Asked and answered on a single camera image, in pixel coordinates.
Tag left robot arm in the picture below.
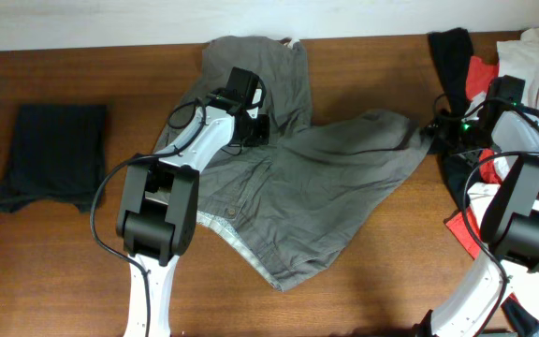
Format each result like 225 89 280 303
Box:
116 92 269 336

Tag white garment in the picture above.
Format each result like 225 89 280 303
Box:
465 26 539 333

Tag folded dark green garment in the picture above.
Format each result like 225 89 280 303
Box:
0 104 107 213

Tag black garment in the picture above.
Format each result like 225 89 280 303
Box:
428 28 479 208

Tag grey shorts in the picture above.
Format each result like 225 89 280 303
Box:
152 35 434 293

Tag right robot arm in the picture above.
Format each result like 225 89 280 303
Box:
413 75 539 336

